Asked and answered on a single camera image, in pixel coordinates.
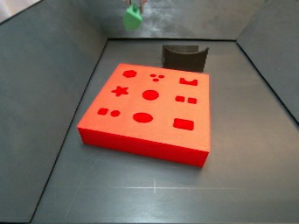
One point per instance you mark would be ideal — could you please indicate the red block with shaped holes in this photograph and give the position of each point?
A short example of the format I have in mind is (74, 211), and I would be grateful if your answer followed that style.
(152, 111)

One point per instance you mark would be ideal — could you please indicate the black curved fixture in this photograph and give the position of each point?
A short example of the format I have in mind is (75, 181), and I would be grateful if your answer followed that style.
(184, 57)

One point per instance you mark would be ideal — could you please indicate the green three prong object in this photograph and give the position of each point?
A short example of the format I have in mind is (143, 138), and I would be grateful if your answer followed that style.
(132, 18)

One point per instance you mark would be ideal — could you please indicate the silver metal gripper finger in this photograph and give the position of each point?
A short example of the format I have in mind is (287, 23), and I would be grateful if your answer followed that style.
(142, 5)

